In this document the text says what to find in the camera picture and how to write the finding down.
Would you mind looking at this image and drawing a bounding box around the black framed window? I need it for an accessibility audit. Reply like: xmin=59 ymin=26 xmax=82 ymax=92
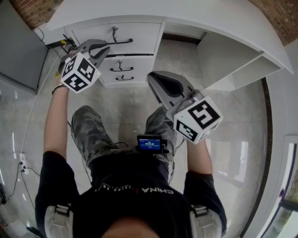
xmin=263 ymin=136 xmax=298 ymax=238

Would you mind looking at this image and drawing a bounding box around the small black screen device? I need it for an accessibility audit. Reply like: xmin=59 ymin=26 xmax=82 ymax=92
xmin=136 ymin=134 xmax=169 ymax=155

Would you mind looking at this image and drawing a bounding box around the white power strip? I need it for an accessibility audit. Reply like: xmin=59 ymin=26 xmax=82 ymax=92
xmin=19 ymin=152 xmax=30 ymax=175

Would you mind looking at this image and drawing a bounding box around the white desk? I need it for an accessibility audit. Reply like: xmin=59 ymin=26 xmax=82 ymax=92
xmin=46 ymin=0 xmax=294 ymax=92

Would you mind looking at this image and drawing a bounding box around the person's left camouflage trouser leg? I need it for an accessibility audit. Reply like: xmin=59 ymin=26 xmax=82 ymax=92
xmin=71 ymin=105 xmax=138 ymax=168

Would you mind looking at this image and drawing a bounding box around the grey metal cabinet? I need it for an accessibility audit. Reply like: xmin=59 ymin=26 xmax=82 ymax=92
xmin=0 ymin=0 xmax=49 ymax=92

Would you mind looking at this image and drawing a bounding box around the person's right forearm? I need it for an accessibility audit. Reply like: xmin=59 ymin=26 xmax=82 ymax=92
xmin=185 ymin=138 xmax=214 ymax=177

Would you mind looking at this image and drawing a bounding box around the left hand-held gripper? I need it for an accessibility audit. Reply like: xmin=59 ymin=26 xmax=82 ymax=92
xmin=60 ymin=39 xmax=111 ymax=94

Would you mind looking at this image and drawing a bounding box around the person's right camouflage trouser leg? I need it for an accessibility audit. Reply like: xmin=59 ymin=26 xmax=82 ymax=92
xmin=144 ymin=106 xmax=178 ymax=164

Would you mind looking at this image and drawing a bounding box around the black floor cable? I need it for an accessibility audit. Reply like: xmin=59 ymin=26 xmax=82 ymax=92
xmin=2 ymin=162 xmax=41 ymax=210

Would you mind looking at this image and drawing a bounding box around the person's left forearm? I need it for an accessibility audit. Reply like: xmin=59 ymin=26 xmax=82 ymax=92
xmin=43 ymin=87 xmax=70 ymax=161

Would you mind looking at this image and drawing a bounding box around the person's black shirt torso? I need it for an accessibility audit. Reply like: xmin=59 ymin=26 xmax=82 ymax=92
xmin=34 ymin=148 xmax=228 ymax=238

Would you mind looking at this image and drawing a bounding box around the person's camouflage trouser leg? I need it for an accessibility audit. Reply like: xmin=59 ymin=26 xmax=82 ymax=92
xmin=144 ymin=106 xmax=178 ymax=164
xmin=71 ymin=105 xmax=138 ymax=168

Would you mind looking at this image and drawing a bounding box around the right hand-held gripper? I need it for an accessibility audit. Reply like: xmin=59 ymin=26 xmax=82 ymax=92
xmin=147 ymin=70 xmax=224 ymax=145

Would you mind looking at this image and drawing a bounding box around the black router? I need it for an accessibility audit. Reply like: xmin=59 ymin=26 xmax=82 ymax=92
xmin=62 ymin=33 xmax=79 ymax=55

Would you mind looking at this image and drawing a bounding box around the grey harness shoulder strap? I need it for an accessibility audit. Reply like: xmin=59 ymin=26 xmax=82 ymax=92
xmin=44 ymin=204 xmax=75 ymax=238
xmin=189 ymin=204 xmax=221 ymax=238

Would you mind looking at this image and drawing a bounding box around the white floor cable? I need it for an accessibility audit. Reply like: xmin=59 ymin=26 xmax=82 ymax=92
xmin=20 ymin=50 xmax=66 ymax=154

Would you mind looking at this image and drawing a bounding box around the thin metal bracelet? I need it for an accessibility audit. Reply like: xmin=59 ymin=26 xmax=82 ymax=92
xmin=51 ymin=84 xmax=67 ymax=95

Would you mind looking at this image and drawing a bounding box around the white two-handle drawer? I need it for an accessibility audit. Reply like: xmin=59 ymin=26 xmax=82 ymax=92
xmin=99 ymin=55 xmax=156 ymax=88

